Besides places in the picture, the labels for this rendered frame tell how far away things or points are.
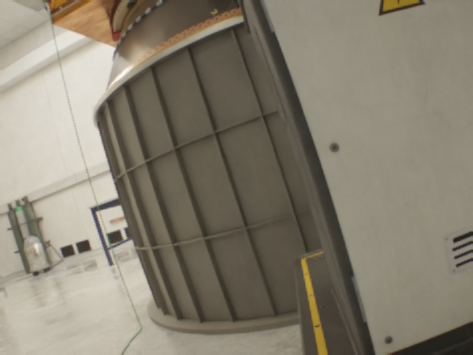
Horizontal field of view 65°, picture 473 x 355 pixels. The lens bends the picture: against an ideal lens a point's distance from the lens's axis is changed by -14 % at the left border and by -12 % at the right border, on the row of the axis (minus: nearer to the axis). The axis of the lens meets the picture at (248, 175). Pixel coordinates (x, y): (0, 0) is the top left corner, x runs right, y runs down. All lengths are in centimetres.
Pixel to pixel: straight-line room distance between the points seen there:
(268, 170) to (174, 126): 43
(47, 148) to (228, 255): 794
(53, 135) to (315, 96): 896
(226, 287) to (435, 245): 140
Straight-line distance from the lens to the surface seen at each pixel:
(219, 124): 162
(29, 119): 975
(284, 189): 154
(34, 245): 834
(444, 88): 43
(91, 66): 887
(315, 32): 41
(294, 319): 160
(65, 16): 247
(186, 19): 182
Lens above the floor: 59
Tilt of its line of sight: level
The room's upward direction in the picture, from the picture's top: 18 degrees counter-clockwise
